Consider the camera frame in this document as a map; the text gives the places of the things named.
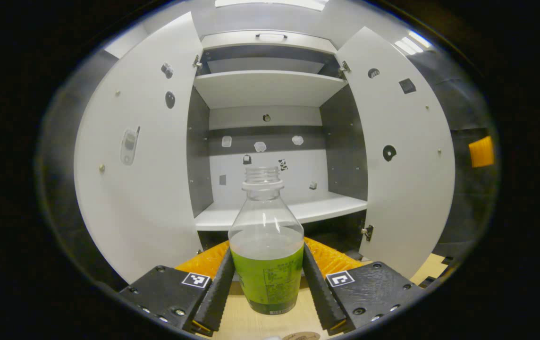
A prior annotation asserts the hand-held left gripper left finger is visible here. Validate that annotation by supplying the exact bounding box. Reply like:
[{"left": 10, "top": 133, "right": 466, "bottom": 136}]
[{"left": 118, "top": 240, "right": 236, "bottom": 338}]

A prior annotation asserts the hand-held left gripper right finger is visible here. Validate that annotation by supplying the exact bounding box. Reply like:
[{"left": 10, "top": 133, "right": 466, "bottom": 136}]
[{"left": 301, "top": 236, "right": 427, "bottom": 337}]

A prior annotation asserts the green label clear bottle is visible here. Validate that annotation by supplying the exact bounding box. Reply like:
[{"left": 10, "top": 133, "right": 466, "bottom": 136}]
[{"left": 228, "top": 166, "right": 305, "bottom": 315}]

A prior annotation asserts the white cabinet shelf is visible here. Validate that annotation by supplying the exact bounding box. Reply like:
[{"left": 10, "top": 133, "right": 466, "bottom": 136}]
[
  {"left": 193, "top": 70, "right": 348, "bottom": 110},
  {"left": 195, "top": 191, "right": 368, "bottom": 231}
]

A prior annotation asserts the white cabinet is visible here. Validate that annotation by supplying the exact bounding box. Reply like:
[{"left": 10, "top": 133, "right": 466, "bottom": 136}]
[{"left": 186, "top": 31, "right": 371, "bottom": 265}]

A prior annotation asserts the small ceiling light panel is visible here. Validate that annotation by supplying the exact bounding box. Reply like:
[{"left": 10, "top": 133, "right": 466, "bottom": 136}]
[{"left": 395, "top": 30, "right": 434, "bottom": 56}]

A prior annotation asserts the large ceiling light panel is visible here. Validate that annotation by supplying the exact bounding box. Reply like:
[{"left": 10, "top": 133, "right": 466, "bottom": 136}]
[{"left": 214, "top": 0, "right": 328, "bottom": 11}]

